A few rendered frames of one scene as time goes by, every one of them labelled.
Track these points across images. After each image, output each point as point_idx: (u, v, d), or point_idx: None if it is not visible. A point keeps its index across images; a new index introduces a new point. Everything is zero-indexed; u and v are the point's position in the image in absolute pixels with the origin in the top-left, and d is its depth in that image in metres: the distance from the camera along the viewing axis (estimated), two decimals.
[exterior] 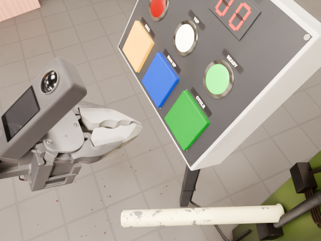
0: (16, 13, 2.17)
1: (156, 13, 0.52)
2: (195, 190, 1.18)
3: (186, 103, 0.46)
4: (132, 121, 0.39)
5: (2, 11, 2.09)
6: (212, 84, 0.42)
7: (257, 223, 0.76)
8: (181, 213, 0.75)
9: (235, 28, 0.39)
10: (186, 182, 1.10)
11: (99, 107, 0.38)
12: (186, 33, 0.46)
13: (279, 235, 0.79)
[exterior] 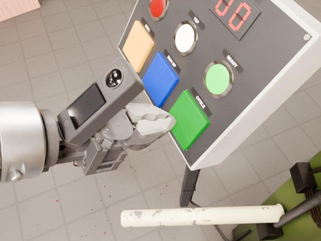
0: (16, 13, 2.17)
1: (156, 13, 0.52)
2: (195, 190, 1.18)
3: (186, 103, 0.46)
4: (167, 115, 0.44)
5: (2, 11, 2.09)
6: (212, 84, 0.42)
7: (257, 223, 0.76)
8: (181, 213, 0.75)
9: (235, 28, 0.39)
10: (186, 182, 1.10)
11: (140, 102, 0.43)
12: (186, 33, 0.46)
13: (279, 235, 0.79)
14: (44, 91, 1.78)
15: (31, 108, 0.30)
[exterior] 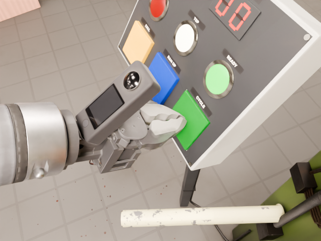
0: (16, 13, 2.17)
1: (156, 13, 0.52)
2: (195, 190, 1.18)
3: (187, 103, 0.47)
4: (179, 115, 0.45)
5: (2, 11, 2.09)
6: (212, 84, 0.42)
7: (257, 223, 0.76)
8: (181, 213, 0.75)
9: (235, 28, 0.39)
10: (186, 182, 1.10)
11: (152, 103, 0.44)
12: (186, 33, 0.46)
13: (279, 235, 0.79)
14: (44, 91, 1.78)
15: (53, 109, 0.32)
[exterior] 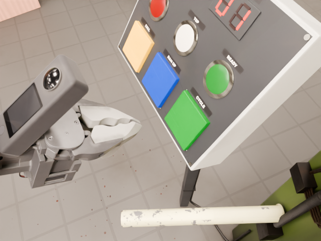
0: (16, 13, 2.17)
1: (156, 13, 0.52)
2: (195, 190, 1.18)
3: (186, 103, 0.46)
4: (131, 119, 0.40)
5: (2, 11, 2.09)
6: (212, 84, 0.42)
7: (257, 223, 0.76)
8: (181, 213, 0.75)
9: (235, 28, 0.39)
10: (186, 182, 1.10)
11: (99, 105, 0.38)
12: (186, 33, 0.46)
13: (279, 235, 0.79)
14: None
15: None
